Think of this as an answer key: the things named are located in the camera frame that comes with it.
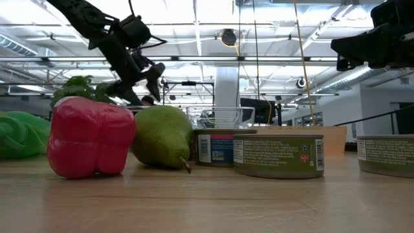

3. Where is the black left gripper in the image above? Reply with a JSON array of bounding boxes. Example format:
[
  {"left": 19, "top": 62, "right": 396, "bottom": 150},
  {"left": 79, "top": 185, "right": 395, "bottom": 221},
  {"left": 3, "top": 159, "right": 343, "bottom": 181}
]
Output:
[{"left": 96, "top": 31, "right": 166, "bottom": 106}]

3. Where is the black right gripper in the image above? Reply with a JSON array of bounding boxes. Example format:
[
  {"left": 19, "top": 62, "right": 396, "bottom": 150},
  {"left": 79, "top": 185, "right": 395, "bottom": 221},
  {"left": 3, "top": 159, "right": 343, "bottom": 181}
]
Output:
[{"left": 329, "top": 18, "right": 414, "bottom": 71}]

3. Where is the green pear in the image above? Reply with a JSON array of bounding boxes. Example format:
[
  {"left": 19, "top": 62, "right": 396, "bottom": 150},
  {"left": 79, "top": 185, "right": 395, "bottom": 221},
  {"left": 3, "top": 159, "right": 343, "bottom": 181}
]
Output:
[{"left": 130, "top": 104, "right": 195, "bottom": 175}]

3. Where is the red bell pepper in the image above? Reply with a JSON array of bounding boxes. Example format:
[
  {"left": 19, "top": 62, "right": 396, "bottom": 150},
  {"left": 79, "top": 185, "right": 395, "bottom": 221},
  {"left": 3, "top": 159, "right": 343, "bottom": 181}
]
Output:
[{"left": 46, "top": 95, "right": 138, "bottom": 180}]

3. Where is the clear plastic bin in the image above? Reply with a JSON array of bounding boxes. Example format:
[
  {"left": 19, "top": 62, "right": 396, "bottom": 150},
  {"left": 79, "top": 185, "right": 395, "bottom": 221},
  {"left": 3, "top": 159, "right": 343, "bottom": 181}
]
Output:
[{"left": 186, "top": 105, "right": 257, "bottom": 131}]

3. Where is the orange translucent tray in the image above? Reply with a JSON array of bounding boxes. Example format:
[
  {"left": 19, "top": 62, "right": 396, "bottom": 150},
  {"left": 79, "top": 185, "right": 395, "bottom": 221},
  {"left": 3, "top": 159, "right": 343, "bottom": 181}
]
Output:
[{"left": 254, "top": 125, "right": 348, "bottom": 155}]

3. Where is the tin can blue pink label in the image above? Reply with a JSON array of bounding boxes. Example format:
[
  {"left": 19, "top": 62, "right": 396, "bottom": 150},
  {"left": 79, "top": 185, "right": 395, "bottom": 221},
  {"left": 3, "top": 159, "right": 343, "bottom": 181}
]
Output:
[{"left": 192, "top": 128, "right": 258, "bottom": 168}]

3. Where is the tin can green label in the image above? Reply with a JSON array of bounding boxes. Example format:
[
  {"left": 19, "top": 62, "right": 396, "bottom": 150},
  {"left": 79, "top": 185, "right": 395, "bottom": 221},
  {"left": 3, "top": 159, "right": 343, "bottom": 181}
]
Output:
[
  {"left": 356, "top": 134, "right": 414, "bottom": 179},
  {"left": 232, "top": 133, "right": 325, "bottom": 180}
]

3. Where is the person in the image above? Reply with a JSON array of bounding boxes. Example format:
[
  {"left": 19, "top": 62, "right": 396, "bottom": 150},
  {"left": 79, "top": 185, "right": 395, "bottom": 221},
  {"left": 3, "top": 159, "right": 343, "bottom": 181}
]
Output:
[{"left": 140, "top": 94, "right": 157, "bottom": 107}]

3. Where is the potted green plant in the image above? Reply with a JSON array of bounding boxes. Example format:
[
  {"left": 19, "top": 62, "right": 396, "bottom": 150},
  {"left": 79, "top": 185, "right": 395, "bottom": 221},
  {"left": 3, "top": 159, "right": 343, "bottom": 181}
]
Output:
[{"left": 50, "top": 74, "right": 118, "bottom": 109}]

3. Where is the white building column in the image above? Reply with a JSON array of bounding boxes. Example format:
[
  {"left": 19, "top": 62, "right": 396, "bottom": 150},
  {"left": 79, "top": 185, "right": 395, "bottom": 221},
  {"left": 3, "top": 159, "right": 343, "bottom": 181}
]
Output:
[{"left": 214, "top": 66, "right": 241, "bottom": 129}]

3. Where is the black monitor screen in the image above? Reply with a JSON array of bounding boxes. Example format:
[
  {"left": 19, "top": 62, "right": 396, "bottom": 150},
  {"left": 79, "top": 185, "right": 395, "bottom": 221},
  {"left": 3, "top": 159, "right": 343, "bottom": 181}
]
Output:
[{"left": 239, "top": 97, "right": 277, "bottom": 125}]

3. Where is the green plastic bottle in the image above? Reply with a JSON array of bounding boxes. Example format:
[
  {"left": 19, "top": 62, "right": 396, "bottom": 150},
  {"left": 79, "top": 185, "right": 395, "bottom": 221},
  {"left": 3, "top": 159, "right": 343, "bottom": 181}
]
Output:
[{"left": 0, "top": 110, "right": 52, "bottom": 160}]

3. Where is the silver ventilation duct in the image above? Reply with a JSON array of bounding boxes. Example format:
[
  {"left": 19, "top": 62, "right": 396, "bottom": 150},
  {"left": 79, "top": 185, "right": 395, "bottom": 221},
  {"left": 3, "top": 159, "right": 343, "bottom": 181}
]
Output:
[{"left": 318, "top": 63, "right": 394, "bottom": 95}]

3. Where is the yellow hanging cable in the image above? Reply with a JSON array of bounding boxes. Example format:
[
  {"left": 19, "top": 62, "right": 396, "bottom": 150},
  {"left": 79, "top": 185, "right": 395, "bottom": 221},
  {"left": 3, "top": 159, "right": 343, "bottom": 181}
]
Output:
[{"left": 293, "top": 0, "right": 316, "bottom": 128}]

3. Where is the black metal stand frame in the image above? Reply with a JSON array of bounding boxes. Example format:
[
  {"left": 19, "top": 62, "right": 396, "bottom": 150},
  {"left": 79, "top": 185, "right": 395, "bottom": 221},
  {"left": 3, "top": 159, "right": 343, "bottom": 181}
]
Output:
[{"left": 162, "top": 80, "right": 215, "bottom": 106}]

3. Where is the black left camera cable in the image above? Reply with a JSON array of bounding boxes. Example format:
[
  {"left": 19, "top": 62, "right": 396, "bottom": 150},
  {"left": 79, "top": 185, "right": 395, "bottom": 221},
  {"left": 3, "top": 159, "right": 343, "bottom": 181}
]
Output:
[{"left": 127, "top": 0, "right": 168, "bottom": 45}]

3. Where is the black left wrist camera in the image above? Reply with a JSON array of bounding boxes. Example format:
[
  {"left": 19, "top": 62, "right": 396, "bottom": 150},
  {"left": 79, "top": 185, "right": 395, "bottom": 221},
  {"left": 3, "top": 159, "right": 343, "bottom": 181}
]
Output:
[{"left": 118, "top": 14, "right": 152, "bottom": 50}]

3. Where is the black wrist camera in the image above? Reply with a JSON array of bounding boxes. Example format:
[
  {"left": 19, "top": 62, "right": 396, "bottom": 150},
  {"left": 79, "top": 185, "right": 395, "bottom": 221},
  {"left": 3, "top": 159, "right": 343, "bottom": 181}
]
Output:
[
  {"left": 370, "top": 0, "right": 414, "bottom": 28},
  {"left": 118, "top": 14, "right": 152, "bottom": 50}
]

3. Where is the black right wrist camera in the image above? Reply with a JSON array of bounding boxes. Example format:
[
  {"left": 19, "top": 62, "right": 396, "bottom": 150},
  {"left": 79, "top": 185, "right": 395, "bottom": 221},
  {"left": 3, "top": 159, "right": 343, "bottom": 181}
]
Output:
[{"left": 370, "top": 0, "right": 414, "bottom": 28}]

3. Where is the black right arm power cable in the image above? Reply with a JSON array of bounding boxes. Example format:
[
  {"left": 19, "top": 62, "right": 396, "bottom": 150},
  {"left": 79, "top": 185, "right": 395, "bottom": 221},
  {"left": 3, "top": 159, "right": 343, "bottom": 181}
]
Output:
[{"left": 332, "top": 104, "right": 414, "bottom": 128}]

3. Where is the black hanging cable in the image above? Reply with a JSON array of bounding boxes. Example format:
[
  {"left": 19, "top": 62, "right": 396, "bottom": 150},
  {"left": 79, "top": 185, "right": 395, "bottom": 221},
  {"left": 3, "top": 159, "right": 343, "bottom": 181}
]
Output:
[{"left": 252, "top": 0, "right": 261, "bottom": 108}]

